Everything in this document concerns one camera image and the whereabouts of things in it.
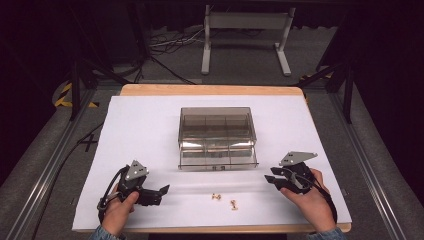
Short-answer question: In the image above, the smoky clear plastic organiser box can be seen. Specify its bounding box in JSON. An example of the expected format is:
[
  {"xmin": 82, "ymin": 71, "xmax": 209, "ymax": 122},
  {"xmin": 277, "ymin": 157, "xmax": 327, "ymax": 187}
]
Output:
[{"xmin": 177, "ymin": 106, "xmax": 260, "ymax": 172}]

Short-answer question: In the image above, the white metal stand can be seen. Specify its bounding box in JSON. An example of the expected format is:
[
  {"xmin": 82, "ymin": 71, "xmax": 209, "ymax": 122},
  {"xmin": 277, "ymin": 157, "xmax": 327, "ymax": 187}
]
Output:
[{"xmin": 200, "ymin": 4, "xmax": 297, "ymax": 77}]

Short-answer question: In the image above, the black metal stand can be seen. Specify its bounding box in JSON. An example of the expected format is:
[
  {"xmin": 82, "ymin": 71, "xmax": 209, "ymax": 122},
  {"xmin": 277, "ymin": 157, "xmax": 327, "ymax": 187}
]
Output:
[
  {"xmin": 68, "ymin": 0, "xmax": 151, "ymax": 122},
  {"xmin": 292, "ymin": 9, "xmax": 356, "ymax": 125}
]

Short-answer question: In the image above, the person's right hand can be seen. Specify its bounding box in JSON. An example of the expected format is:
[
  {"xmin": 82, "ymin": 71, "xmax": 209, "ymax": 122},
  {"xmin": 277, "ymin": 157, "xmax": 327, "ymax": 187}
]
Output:
[{"xmin": 279, "ymin": 168, "xmax": 336, "ymax": 234}]

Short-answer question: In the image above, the person's left hand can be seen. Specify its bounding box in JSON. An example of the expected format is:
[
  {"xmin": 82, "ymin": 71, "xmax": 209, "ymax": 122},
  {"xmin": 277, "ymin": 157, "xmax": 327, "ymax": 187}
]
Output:
[{"xmin": 101, "ymin": 184, "xmax": 140, "ymax": 238}]

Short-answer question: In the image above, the bundle of floor cables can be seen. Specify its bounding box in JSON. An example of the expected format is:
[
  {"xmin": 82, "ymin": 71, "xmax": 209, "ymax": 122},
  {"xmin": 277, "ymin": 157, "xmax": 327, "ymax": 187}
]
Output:
[{"xmin": 114, "ymin": 26, "xmax": 208, "ymax": 86}]

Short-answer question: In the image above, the aluminium rail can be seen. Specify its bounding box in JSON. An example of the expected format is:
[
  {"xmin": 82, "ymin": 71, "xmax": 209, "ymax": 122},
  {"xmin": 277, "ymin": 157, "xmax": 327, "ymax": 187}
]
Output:
[
  {"xmin": 5, "ymin": 89, "xmax": 98, "ymax": 240},
  {"xmin": 328, "ymin": 93, "xmax": 408, "ymax": 240}
]

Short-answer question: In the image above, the clear plastic drawer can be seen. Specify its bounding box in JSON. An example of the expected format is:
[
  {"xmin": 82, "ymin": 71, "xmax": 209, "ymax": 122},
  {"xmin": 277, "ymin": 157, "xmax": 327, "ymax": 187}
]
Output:
[{"xmin": 178, "ymin": 146, "xmax": 260, "ymax": 172}]

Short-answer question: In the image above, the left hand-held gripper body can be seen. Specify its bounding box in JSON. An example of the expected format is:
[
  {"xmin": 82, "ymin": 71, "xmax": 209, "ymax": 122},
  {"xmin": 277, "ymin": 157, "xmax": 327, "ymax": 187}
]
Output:
[{"xmin": 116, "ymin": 159, "xmax": 150, "ymax": 205}]

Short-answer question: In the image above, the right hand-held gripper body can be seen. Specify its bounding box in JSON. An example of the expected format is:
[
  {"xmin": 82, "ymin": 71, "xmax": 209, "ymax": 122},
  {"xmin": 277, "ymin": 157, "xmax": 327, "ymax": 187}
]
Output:
[{"xmin": 278, "ymin": 151, "xmax": 318, "ymax": 195}]

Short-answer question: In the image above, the white paper sheet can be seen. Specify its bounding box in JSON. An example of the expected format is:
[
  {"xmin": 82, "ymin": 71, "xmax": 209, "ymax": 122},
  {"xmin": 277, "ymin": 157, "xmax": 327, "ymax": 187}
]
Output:
[{"xmin": 72, "ymin": 95, "xmax": 353, "ymax": 232}]

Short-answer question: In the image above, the black floor cable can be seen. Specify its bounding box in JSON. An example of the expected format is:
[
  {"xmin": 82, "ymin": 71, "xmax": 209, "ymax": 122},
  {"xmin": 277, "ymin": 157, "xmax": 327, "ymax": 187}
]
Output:
[{"xmin": 30, "ymin": 122, "xmax": 105, "ymax": 240}]

